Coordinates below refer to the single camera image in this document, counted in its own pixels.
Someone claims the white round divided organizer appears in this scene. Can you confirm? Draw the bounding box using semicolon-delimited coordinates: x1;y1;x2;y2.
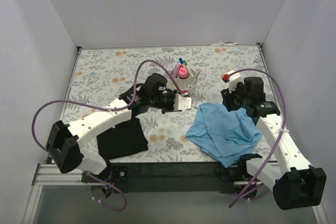
174;68;198;95

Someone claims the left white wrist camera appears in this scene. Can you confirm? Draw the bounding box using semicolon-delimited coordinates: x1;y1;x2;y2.
173;92;192;111

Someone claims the light pink highlighter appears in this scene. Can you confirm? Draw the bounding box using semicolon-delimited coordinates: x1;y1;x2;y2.
171;64;181;79

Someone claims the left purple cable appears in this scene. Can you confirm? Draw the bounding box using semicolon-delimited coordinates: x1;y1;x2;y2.
31;59;187;211

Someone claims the black folded cloth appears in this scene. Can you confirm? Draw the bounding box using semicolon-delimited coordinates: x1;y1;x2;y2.
97;118;149;160

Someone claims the aluminium front rail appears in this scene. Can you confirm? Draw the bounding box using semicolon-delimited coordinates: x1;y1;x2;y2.
33;162;316;186

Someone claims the light blue cloth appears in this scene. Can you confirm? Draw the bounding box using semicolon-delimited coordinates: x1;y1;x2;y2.
185;103;263;168

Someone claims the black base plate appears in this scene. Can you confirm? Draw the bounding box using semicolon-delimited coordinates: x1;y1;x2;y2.
81;161;270;195

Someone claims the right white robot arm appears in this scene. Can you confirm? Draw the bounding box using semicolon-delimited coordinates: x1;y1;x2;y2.
221;73;327;210

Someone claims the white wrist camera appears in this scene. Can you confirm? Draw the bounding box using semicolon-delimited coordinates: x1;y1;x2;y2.
222;70;243;93
173;92;192;111

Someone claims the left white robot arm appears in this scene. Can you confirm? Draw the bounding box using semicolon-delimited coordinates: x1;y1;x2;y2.
46;73;180;182

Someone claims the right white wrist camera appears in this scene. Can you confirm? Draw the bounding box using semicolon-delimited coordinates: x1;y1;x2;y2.
222;70;243;93

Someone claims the floral table mat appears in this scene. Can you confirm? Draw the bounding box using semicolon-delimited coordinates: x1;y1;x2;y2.
61;45;280;163

